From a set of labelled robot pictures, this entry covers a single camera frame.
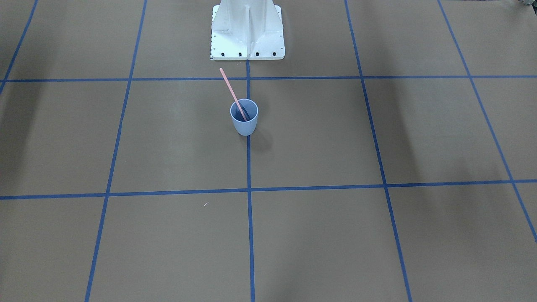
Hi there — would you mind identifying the blue cup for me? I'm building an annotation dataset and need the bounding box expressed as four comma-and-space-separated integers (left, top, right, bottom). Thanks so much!
230, 98, 259, 136

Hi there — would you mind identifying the pink chopstick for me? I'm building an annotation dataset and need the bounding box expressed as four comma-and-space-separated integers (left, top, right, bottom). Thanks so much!
219, 68, 249, 122

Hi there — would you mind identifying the white pedestal column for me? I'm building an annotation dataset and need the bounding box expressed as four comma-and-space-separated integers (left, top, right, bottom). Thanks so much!
210, 0, 286, 61

